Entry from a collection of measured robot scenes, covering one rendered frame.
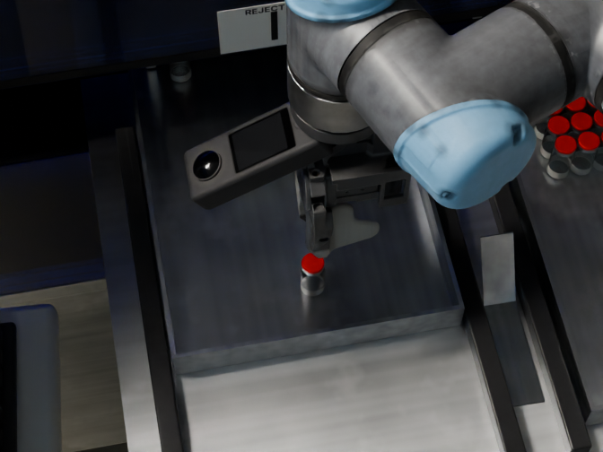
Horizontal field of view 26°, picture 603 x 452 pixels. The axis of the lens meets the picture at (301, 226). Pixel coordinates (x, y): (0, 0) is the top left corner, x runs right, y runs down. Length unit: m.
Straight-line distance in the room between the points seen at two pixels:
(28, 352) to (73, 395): 0.54
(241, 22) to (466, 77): 0.42
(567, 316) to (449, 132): 0.46
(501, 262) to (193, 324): 0.28
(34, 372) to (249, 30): 0.38
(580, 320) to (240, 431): 0.32
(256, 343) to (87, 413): 0.77
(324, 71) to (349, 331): 0.37
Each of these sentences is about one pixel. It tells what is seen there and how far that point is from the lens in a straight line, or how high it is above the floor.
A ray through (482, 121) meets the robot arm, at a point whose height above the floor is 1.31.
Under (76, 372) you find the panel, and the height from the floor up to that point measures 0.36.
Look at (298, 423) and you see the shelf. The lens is 1.15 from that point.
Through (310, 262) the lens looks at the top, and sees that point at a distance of 1.16.
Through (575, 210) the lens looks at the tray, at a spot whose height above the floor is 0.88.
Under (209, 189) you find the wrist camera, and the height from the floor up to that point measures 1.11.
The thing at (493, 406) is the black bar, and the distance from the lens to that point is 1.14.
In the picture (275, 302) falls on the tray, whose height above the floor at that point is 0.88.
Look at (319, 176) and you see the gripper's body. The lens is 0.98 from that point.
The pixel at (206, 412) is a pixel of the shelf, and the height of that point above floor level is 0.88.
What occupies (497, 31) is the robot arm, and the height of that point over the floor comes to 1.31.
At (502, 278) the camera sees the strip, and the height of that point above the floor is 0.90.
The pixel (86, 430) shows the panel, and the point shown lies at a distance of 1.94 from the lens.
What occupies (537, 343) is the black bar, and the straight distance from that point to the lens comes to 1.18.
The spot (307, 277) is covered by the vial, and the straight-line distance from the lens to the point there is 1.17.
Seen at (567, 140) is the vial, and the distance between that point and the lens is 1.25.
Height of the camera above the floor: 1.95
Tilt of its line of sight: 60 degrees down
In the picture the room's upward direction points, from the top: straight up
